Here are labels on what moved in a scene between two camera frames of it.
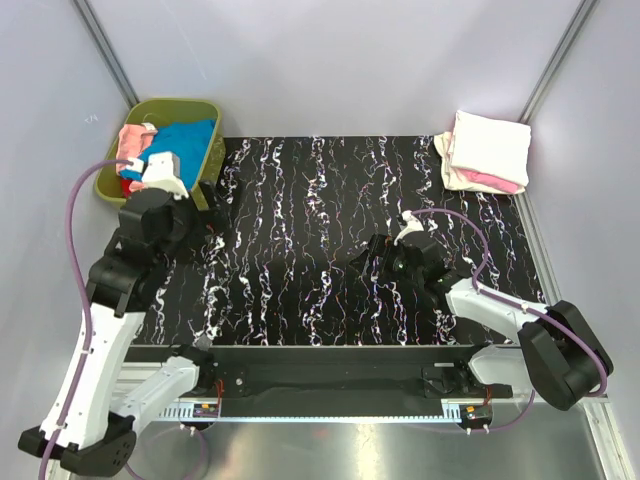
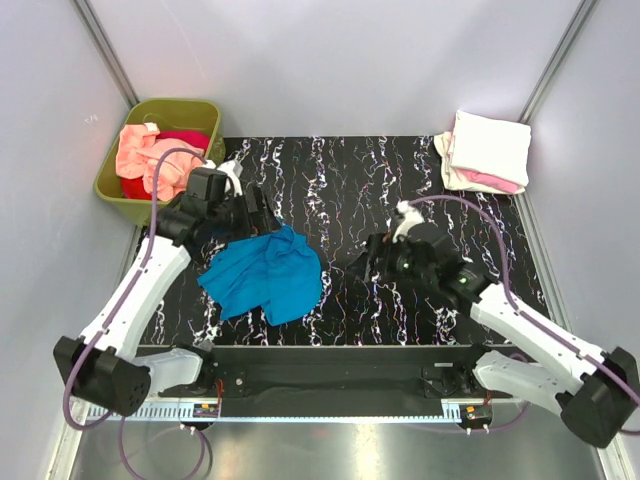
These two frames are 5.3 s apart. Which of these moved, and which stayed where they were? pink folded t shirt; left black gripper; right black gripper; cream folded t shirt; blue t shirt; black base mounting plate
Moved: left black gripper; blue t shirt
Stayed: cream folded t shirt; right black gripper; black base mounting plate; pink folded t shirt
